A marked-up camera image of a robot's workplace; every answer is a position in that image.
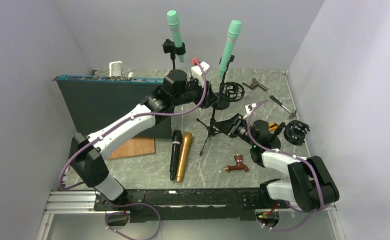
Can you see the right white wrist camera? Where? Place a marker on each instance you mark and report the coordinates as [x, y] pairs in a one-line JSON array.
[[249, 108]]

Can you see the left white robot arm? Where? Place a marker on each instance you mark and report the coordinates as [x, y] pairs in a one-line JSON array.
[[88, 153]]

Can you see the left round-base mic stand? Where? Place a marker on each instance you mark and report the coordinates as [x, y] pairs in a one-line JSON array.
[[170, 48]]

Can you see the middle round-base mic stand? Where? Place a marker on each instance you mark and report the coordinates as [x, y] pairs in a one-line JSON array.
[[222, 103]]

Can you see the right shock-mount round stand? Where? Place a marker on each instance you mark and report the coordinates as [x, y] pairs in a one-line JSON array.
[[294, 132]]

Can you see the gold microphone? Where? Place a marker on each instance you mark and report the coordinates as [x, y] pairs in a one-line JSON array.
[[187, 139]]

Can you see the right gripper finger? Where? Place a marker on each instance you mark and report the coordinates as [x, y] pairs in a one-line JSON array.
[[227, 131], [229, 122]]

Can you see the left mint green microphone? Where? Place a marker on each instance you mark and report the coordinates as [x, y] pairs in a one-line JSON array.
[[174, 25]]

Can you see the blue network switch box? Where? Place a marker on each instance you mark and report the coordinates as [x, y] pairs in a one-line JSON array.
[[95, 102]]

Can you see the round-base mic stand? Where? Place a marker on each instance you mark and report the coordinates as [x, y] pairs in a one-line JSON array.
[[170, 48], [222, 103]]

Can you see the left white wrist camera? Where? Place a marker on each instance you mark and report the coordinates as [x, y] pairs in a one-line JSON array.
[[198, 68]]

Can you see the orange utility knife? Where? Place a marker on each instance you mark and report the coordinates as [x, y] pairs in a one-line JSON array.
[[273, 126]]

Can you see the black microphone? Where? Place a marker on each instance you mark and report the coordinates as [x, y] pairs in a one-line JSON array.
[[175, 153]]

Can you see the mint green microphone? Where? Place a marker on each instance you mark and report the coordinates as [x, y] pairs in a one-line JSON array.
[[232, 35], [174, 25]]

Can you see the wooden board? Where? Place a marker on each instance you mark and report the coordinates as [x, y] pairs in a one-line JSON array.
[[134, 147]]

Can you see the grey metal clamp tool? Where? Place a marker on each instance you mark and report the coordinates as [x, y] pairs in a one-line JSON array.
[[255, 84]]

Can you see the black tripod shock-mount stand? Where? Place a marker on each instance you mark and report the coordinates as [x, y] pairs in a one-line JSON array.
[[233, 92]]

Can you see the white plastic bracket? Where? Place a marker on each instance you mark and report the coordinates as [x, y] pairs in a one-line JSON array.
[[115, 69]]

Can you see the brown faucet tap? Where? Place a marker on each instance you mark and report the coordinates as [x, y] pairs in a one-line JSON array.
[[239, 165]]

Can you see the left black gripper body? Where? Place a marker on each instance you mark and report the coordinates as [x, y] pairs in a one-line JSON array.
[[208, 86]]

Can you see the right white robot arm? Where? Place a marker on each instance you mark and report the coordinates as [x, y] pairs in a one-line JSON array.
[[310, 185]]

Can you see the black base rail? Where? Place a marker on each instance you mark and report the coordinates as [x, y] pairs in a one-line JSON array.
[[198, 204]]

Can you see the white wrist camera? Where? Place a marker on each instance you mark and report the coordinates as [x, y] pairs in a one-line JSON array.
[[198, 68], [249, 108]]

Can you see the right mint green microphone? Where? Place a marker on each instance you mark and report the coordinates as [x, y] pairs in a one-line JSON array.
[[232, 35]]

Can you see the black handled hammer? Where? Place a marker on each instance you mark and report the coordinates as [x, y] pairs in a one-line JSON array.
[[292, 114]]

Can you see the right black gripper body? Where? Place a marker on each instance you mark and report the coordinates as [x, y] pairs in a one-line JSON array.
[[240, 129]]

